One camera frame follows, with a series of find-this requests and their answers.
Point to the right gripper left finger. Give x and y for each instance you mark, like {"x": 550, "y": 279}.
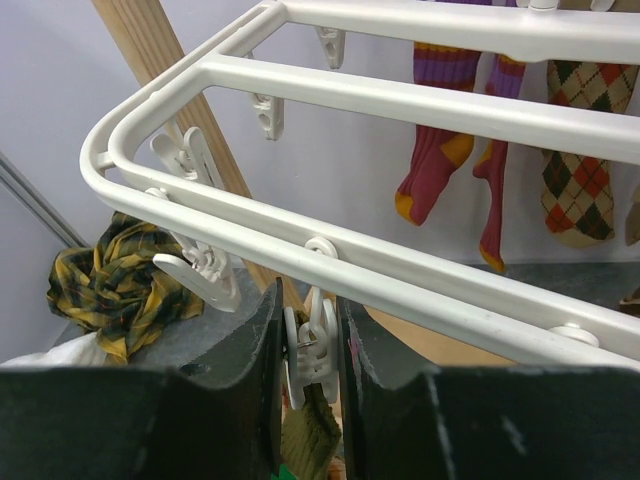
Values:
{"x": 217, "y": 417}

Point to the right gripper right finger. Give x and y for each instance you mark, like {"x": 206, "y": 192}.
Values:
{"x": 405, "y": 417}

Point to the olive striped sock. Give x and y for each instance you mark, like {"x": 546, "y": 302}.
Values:
{"x": 310, "y": 437}

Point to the white hanger clip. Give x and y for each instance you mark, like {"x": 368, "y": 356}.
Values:
{"x": 312, "y": 351}
{"x": 204, "y": 270}

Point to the wooden hanger stand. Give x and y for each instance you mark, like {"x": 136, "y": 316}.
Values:
{"x": 148, "y": 43}

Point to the white folded towel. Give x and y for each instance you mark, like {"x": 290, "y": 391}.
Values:
{"x": 79, "y": 352}

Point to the yellow plaid cloth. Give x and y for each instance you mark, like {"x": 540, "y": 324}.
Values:
{"x": 115, "y": 291}

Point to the purple maroon sock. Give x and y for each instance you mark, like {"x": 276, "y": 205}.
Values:
{"x": 437, "y": 152}
{"x": 504, "y": 81}

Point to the brown argyle sock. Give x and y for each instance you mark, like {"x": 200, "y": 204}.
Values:
{"x": 577, "y": 196}

